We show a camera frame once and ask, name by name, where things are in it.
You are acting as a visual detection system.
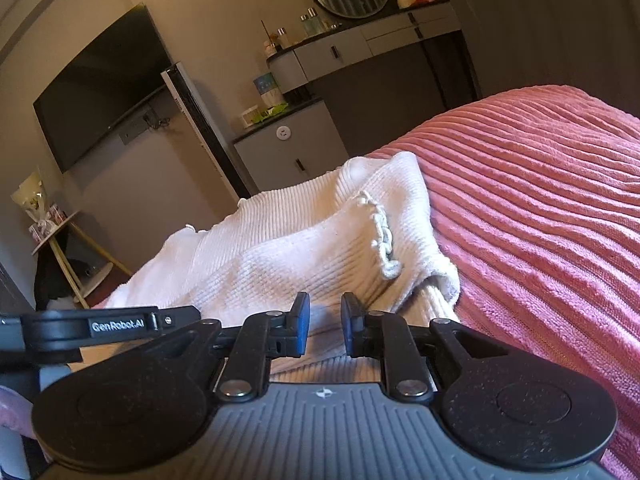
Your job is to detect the white tower air conditioner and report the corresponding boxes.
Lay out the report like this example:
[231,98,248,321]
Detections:
[160,61,240,200]

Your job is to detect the black wall television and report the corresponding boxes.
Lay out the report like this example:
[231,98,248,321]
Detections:
[33,4,173,175]

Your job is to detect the pink ribbed blanket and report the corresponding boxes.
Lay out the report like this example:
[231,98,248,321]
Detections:
[362,85,640,480]

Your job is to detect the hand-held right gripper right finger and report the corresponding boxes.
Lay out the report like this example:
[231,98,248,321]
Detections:
[340,292,501,403]

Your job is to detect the wooden round side table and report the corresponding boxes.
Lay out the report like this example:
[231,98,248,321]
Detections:
[31,210,132,309]

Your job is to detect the black bag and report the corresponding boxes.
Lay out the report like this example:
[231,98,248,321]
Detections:
[34,257,101,311]

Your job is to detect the white knit sweater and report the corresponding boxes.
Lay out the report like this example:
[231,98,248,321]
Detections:
[70,151,462,386]

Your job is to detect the wall socket panel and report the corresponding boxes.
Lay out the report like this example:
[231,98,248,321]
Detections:
[119,120,152,142]

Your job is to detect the blue and white box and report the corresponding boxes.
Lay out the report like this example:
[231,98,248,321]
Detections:
[253,72,283,108]

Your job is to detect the wrapped flower bouquet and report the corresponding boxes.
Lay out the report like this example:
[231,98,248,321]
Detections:
[11,170,69,241]

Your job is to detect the green leafy item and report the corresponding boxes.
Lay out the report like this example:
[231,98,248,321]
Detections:
[252,102,290,123]

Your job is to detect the grey vanity desk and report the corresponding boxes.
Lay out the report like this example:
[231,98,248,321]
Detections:
[266,0,481,111]

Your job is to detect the reed diffuser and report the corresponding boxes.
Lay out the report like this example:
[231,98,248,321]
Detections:
[260,20,281,59]

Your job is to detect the grey low cabinet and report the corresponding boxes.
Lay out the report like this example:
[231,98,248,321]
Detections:
[232,99,350,193]

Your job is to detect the person's left hand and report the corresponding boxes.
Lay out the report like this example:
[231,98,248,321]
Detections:
[0,385,32,433]

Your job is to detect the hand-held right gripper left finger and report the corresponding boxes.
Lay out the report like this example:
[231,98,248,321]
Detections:
[145,292,312,403]

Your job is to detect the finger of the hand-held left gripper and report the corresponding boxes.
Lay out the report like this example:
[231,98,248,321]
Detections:
[159,305,202,332]

